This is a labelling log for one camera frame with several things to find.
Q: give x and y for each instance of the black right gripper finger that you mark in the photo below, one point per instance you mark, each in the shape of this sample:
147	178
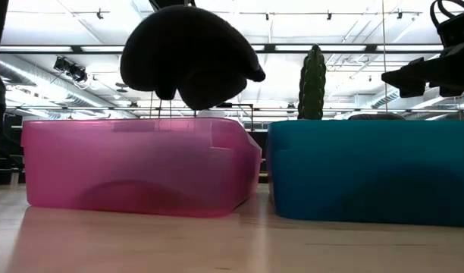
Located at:
406	74
412	91

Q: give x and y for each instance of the dark knit hat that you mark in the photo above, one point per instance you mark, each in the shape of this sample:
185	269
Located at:
186	57
133	199

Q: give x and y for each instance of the thin vertical pole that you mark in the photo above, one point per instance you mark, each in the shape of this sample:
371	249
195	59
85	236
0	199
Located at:
384	38

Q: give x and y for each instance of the long ceiling light beam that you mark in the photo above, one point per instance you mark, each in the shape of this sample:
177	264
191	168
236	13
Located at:
330	48

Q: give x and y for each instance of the blue plastic bin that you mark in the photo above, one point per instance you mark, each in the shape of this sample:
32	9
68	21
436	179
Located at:
368	170

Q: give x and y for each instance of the black ceiling spotlight cluster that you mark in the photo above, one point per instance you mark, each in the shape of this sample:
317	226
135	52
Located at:
71	70

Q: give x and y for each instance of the pink translucent plastic bin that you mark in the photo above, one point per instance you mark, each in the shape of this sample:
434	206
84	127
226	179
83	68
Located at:
141	151

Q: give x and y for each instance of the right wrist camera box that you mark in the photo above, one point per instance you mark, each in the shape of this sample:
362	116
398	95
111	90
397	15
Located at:
455	30

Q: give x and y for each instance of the black background frame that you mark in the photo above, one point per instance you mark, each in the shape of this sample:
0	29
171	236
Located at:
251	113

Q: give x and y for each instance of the silver ceiling duct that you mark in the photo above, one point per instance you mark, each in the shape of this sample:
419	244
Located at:
35	81

